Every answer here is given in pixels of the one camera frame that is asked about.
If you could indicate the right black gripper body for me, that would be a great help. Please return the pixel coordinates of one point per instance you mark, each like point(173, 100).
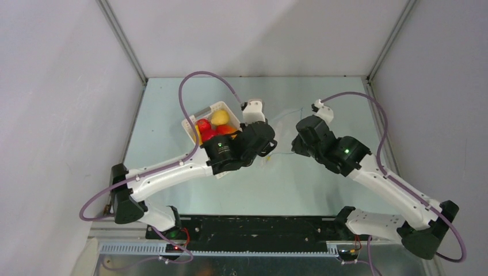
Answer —
point(306, 134)

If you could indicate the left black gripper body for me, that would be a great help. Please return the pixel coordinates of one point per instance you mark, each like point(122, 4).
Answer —
point(248, 161)

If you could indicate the clear zip top bag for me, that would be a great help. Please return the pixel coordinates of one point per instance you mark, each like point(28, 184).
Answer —
point(284, 127)

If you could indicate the large red toy apple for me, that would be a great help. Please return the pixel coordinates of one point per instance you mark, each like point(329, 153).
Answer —
point(208, 134)

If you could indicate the yellow toy banana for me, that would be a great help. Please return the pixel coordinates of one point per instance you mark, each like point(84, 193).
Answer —
point(197, 134)

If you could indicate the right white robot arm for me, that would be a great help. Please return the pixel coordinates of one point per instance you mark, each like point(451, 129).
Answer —
point(421, 223)

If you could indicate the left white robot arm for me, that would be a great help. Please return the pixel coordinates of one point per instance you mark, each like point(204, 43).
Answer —
point(219, 154)

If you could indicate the yellow toy lemon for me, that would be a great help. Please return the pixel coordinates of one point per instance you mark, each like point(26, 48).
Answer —
point(219, 117)

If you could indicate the small red toy apple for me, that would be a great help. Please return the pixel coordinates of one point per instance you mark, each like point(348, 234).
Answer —
point(203, 124)

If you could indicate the white perforated plastic basket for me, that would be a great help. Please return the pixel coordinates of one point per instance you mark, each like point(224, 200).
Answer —
point(206, 114)

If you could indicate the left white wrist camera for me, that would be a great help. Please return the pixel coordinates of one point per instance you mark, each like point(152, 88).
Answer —
point(252, 111)

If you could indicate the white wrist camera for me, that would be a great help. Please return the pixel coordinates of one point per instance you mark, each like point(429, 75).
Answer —
point(322, 111)
point(252, 111)

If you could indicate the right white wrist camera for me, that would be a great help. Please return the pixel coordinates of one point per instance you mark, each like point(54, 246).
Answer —
point(322, 111)

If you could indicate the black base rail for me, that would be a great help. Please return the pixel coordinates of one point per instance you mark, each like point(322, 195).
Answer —
point(259, 233)

